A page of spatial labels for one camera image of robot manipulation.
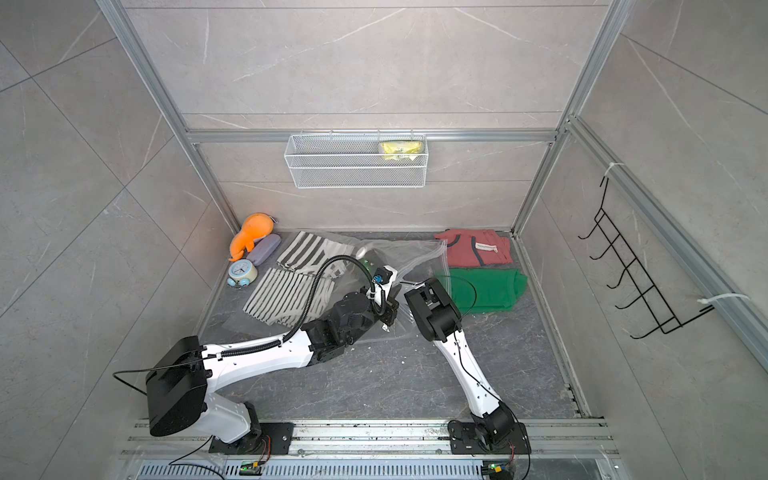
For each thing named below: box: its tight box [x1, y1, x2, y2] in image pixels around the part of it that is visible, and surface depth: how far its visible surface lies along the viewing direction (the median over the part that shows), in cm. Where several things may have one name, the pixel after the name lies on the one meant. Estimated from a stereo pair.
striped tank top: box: [277, 231, 355, 278], surface depth 113 cm
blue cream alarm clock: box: [227, 259, 258, 287], surface depth 104 cm
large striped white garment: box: [243, 267, 335, 327], surface depth 100 cm
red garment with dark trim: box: [434, 228, 513, 267], surface depth 114 cm
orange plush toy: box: [228, 212, 277, 262], surface depth 114 cm
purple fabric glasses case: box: [246, 233, 281, 266], surface depth 113 cm
